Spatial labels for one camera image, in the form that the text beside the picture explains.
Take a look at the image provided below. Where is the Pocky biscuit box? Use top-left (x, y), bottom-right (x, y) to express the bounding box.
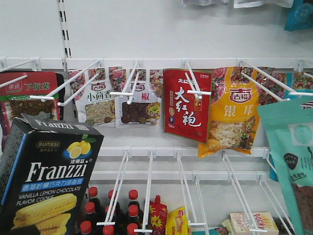
top-left (229, 211), bottom-right (279, 235)

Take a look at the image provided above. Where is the red pickled vegetable bag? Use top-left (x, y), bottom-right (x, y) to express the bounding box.
top-left (0, 71), bottom-right (65, 121)

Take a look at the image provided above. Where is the dark soy sauce bottle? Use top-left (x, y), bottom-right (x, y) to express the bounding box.
top-left (125, 205), bottom-right (142, 230)
top-left (128, 189), bottom-right (140, 209)

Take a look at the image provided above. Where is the black Franzzi cookie box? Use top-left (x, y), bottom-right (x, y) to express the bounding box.
top-left (0, 114), bottom-right (104, 235)

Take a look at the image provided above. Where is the red tea packet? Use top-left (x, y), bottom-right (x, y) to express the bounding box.
top-left (163, 69), bottom-right (212, 143)

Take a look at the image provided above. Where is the red spouted sauce pouch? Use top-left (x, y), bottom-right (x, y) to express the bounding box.
top-left (148, 195), bottom-right (168, 235)

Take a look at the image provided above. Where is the yellow white fungus bag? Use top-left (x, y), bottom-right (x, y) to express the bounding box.
top-left (198, 67), bottom-right (260, 158)

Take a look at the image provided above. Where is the white fennel seed bag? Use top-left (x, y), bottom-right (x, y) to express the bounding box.
top-left (70, 67), bottom-right (115, 127)

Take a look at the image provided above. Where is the teal goji berry bag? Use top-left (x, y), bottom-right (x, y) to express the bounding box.
top-left (258, 96), bottom-right (313, 235)

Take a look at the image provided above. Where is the blue sweet potato noodle bag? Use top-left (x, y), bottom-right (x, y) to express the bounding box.
top-left (268, 71), bottom-right (313, 182)

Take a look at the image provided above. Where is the yellow nabati wafer box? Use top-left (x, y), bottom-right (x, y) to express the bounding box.
top-left (166, 207), bottom-right (192, 235)

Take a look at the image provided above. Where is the white peppercorn bag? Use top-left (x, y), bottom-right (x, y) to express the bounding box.
top-left (109, 68), bottom-right (164, 129)

